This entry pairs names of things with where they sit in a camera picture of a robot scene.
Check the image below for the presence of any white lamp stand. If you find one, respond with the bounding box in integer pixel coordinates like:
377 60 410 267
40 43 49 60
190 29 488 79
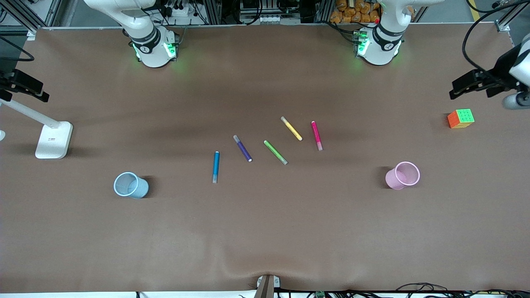
0 99 73 160

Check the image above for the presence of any pink mesh cup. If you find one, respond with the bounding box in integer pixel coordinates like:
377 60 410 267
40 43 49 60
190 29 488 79
385 161 421 190

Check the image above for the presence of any metal clamp bracket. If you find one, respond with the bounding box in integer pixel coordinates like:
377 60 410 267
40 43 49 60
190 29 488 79
256 274 281 298

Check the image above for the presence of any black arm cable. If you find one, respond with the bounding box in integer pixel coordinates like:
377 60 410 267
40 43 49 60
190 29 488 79
0 36 34 62
461 0 530 80

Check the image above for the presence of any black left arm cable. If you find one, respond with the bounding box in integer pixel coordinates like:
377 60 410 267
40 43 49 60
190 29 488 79
461 0 530 80

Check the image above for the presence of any light blue mesh cup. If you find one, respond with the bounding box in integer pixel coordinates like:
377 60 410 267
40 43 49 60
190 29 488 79
113 172 149 199

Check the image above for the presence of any pink marker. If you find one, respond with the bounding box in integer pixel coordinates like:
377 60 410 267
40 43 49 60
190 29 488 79
311 121 323 151

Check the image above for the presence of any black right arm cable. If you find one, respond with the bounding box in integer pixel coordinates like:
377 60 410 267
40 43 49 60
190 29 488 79
0 36 34 62

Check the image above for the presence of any white power strip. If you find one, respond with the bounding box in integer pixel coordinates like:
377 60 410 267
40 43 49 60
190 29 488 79
163 3 195 18

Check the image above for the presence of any orange snack packets pile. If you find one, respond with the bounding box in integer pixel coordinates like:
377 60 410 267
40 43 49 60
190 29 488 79
330 0 381 24

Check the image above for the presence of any purple marker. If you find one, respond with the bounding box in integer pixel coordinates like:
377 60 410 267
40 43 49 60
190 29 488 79
233 135 253 162

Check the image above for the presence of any green marker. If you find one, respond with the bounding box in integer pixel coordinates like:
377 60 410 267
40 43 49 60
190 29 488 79
264 140 288 166

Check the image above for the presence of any yellow marker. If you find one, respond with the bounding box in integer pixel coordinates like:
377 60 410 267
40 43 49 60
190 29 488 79
280 116 303 142

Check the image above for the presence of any colourful puzzle cube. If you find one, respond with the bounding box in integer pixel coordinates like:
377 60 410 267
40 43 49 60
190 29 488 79
447 108 475 129

